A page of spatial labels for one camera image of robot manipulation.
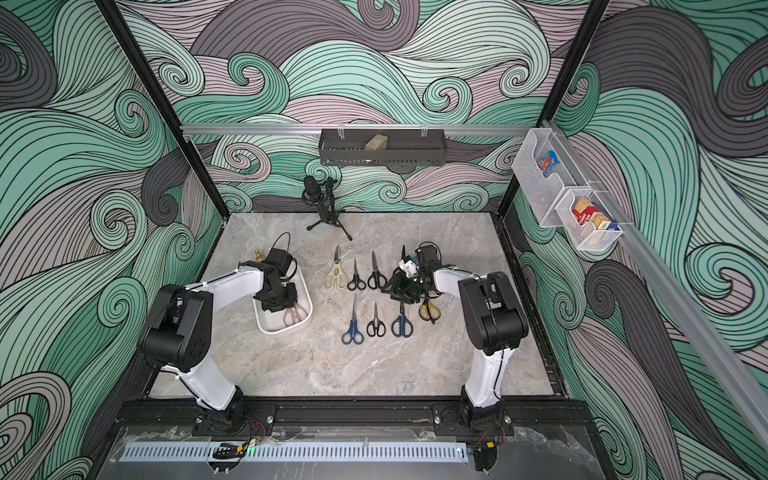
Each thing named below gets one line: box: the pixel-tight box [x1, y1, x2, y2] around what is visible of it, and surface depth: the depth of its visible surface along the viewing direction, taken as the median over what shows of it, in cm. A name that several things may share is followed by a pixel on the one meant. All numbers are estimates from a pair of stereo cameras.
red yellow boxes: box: [572, 198, 612, 230], surface depth 67 cm
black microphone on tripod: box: [302, 176, 352, 241], surface depth 100 cm
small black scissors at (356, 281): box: [347, 258, 367, 291], surface depth 102 cm
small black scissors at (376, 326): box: [366, 302, 386, 337], surface depth 92 cm
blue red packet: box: [537, 150, 561, 177], surface depth 85 cm
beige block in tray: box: [364, 133, 389, 151], surface depth 94 cm
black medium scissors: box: [367, 250, 387, 289], surface depth 103 cm
